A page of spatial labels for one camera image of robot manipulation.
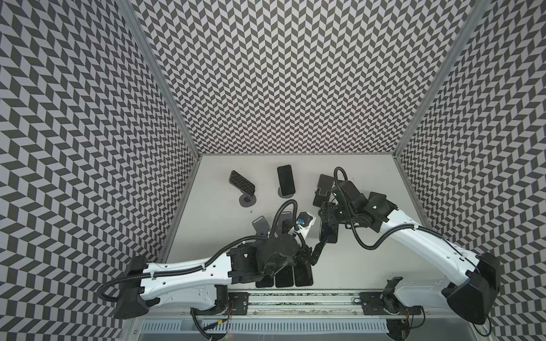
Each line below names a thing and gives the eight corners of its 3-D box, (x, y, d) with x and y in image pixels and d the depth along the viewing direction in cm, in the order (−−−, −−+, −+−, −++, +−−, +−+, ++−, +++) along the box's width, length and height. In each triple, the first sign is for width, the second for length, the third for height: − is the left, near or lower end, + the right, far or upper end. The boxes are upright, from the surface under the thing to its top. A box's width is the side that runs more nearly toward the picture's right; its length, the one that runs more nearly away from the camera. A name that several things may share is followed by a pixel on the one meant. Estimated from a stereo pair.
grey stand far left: (239, 207, 99) (238, 203, 96) (241, 197, 102) (240, 193, 99) (255, 207, 99) (254, 203, 96) (256, 197, 102) (255, 193, 99)
